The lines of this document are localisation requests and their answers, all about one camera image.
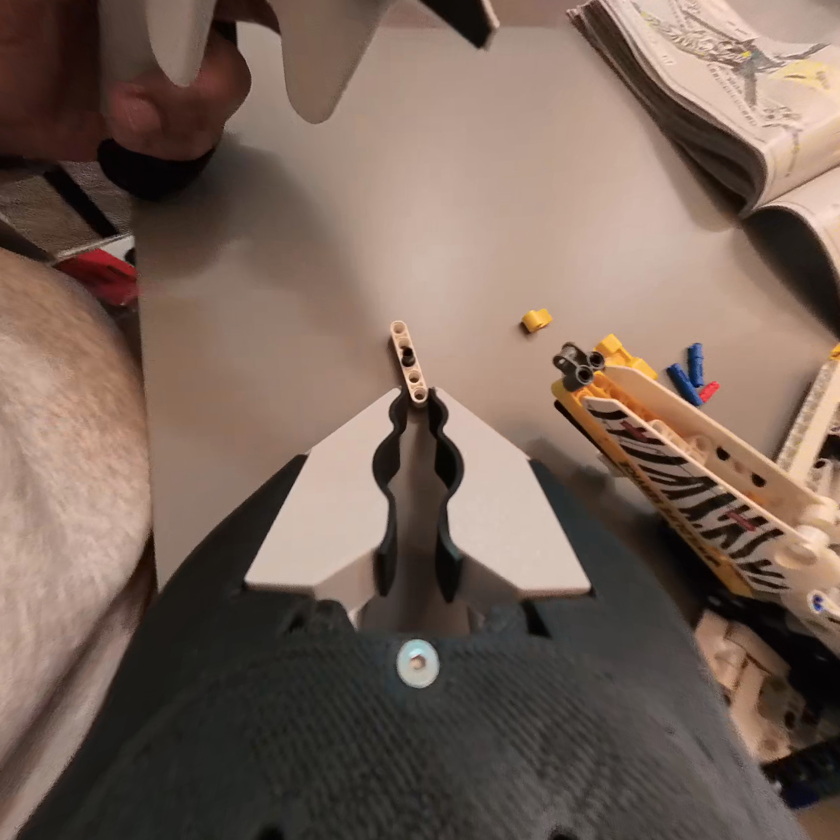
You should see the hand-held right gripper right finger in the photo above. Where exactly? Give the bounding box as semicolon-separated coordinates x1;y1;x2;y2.
430;387;593;634

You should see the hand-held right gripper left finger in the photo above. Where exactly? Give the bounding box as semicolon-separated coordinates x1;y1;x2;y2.
244;387;403;624

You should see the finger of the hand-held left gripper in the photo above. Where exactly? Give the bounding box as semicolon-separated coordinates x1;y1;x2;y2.
279;0;501;126

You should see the zebra striped lego plane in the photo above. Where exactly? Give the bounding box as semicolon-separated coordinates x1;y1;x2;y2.
550;341;840;808

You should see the white lego beam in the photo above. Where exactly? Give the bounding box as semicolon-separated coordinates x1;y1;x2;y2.
389;320;429;404

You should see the large yellow lego wedge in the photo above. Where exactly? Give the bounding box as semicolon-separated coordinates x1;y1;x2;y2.
594;333;658;382

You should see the person's left hand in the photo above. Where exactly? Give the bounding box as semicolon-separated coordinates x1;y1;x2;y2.
0;0;280;165

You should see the red object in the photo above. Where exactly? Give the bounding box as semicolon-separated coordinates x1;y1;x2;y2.
56;249;140;309

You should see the open instruction booklet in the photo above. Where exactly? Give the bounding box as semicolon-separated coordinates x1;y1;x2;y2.
567;0;840;309

